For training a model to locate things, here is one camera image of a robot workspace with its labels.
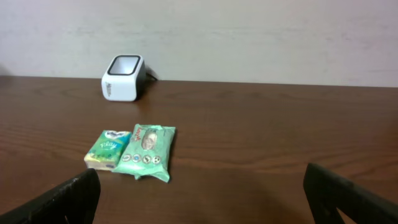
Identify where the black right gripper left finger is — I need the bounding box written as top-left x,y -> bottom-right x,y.
1,169 -> 101,224

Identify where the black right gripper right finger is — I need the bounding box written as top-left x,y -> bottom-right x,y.
303,163 -> 397,224

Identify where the green tissue pack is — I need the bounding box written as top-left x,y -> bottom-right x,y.
84,130 -> 132,171

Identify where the green wet wipes pack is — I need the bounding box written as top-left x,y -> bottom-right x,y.
113,124 -> 176,183

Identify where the white barcode scanner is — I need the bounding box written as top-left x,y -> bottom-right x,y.
101,55 -> 146,101

